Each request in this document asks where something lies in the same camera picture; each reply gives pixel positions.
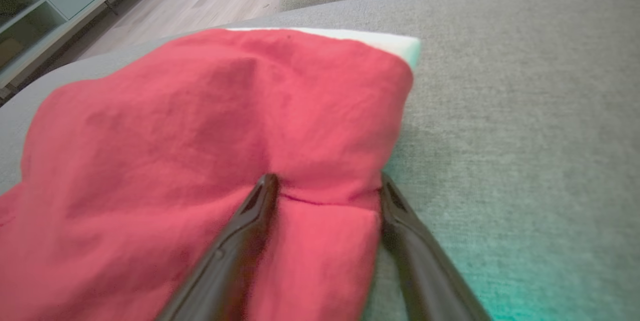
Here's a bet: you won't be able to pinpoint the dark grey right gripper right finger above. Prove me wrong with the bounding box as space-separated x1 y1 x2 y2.
379 173 494 321

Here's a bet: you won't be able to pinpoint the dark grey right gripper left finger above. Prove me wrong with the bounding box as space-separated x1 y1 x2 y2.
155 173 280 321

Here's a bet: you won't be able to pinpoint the red shorts with white stripe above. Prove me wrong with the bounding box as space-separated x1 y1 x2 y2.
0 27 422 321

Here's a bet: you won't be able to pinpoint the large grey sofa seat cushion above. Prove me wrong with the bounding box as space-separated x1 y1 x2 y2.
0 0 640 321

